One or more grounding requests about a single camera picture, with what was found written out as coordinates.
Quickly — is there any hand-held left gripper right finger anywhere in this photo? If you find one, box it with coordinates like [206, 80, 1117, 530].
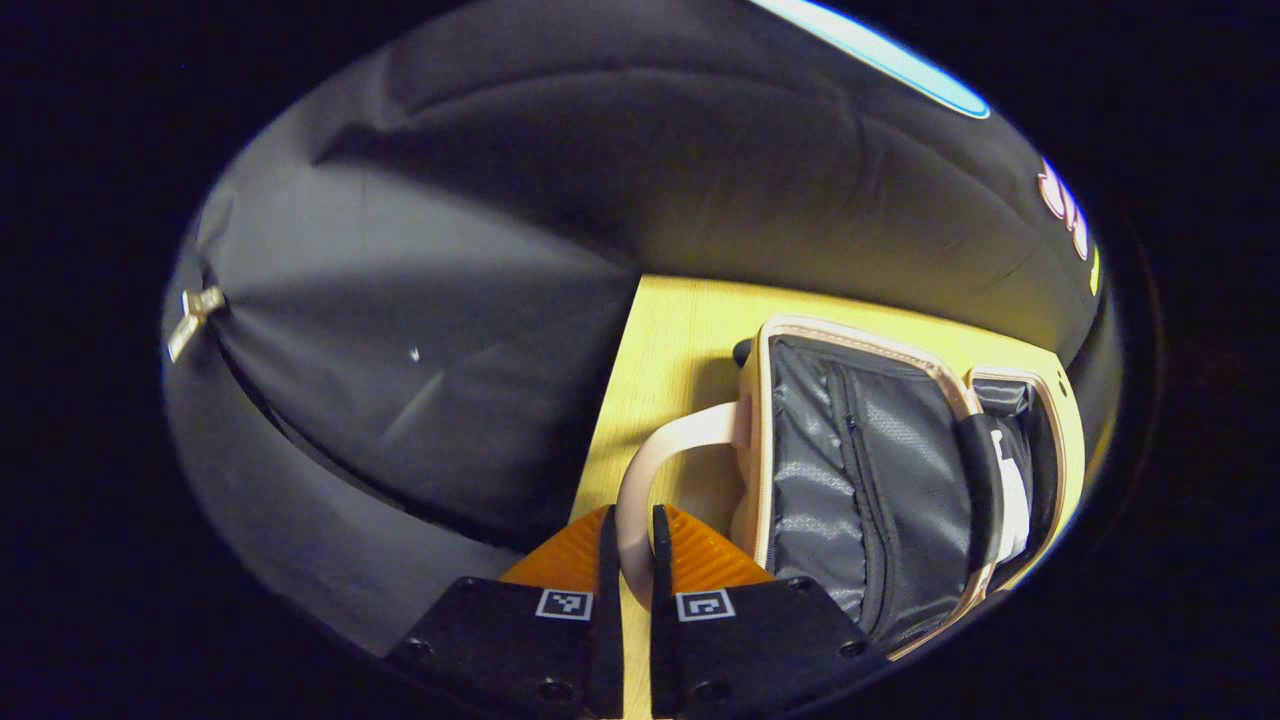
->
[649, 503, 891, 720]

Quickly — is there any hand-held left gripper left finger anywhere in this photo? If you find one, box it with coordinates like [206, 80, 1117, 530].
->
[385, 504, 627, 720]

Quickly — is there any pink suitcase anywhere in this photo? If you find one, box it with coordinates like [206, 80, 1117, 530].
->
[614, 313, 1089, 663]

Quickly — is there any white pump bottle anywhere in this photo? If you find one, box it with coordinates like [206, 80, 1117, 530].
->
[990, 428, 1032, 567]

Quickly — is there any black backdrop cloth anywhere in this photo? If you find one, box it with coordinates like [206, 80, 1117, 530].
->
[160, 0, 1121, 656]

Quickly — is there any small cloth clip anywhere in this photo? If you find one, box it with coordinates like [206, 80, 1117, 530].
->
[164, 284, 229, 364]

